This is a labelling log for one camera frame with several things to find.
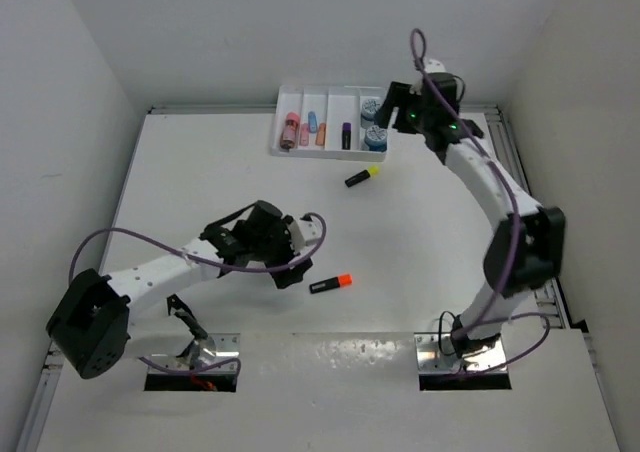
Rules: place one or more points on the metal base plate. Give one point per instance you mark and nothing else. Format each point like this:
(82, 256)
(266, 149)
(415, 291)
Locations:
(219, 353)
(437, 357)

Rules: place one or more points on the orange eraser case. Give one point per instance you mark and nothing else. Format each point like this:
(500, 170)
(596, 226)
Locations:
(321, 135)

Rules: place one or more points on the pink eraser case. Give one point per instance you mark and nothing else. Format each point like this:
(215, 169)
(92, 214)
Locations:
(304, 133)

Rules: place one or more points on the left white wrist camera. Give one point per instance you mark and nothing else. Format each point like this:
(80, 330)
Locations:
(304, 232)

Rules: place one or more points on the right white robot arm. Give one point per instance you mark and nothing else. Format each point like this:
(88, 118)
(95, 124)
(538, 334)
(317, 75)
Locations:
(526, 249)

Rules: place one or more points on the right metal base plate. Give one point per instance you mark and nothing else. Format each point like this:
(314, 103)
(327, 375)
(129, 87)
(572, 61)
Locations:
(437, 357)

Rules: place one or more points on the yellow cap black highlighter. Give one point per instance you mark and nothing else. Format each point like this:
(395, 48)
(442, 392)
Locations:
(362, 176)

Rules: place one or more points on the blue eraser case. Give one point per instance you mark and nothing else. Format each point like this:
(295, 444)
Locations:
(313, 122)

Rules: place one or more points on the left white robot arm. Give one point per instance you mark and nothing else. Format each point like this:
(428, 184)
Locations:
(136, 312)

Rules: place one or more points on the pink tube of pens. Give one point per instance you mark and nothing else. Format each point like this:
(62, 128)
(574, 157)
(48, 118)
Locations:
(289, 133)

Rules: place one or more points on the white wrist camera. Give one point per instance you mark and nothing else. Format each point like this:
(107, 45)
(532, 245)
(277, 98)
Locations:
(431, 66)
(304, 232)

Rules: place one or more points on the blue tape roll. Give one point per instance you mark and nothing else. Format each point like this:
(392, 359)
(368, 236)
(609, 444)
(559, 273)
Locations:
(376, 139)
(369, 106)

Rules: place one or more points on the orange cap black highlighter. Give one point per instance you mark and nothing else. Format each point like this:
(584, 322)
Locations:
(331, 284)

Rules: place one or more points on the purple cap black highlighter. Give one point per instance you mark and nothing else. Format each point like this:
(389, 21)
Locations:
(346, 134)

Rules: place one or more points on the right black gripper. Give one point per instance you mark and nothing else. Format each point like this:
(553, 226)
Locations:
(395, 95)

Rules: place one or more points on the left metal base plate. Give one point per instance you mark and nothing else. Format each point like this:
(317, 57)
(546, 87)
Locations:
(219, 353)

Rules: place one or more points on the aluminium frame rail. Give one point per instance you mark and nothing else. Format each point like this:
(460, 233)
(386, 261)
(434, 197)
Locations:
(549, 298)

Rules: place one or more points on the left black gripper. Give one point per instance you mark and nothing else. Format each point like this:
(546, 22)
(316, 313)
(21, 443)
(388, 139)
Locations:
(291, 273)

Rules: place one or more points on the white divided organizer tray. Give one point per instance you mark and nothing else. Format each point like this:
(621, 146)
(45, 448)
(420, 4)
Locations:
(333, 106)

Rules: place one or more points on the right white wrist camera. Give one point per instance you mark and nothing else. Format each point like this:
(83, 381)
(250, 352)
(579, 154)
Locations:
(431, 66)

